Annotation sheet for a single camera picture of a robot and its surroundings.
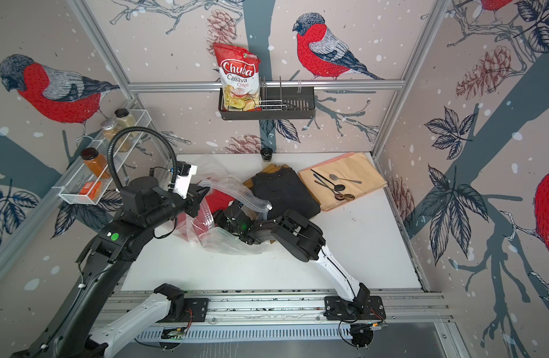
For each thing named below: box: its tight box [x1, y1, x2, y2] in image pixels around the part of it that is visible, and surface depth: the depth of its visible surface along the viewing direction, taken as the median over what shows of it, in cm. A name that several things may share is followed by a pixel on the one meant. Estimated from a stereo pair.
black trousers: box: [251, 167, 322, 221], surface depth 91 cm
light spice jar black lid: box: [114, 108, 141, 138], surface depth 81 cm
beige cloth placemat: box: [298, 152, 388, 212], surface depth 113 cm
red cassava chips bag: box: [213, 42, 262, 112], surface depth 80 cm
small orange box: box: [79, 181, 103, 200], surface depth 68 cm
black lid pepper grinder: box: [260, 146, 274, 162], surface depth 109 cm
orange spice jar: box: [80, 147, 111, 179], surface depth 68 cm
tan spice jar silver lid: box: [99, 119, 132, 153], surface depth 76 cm
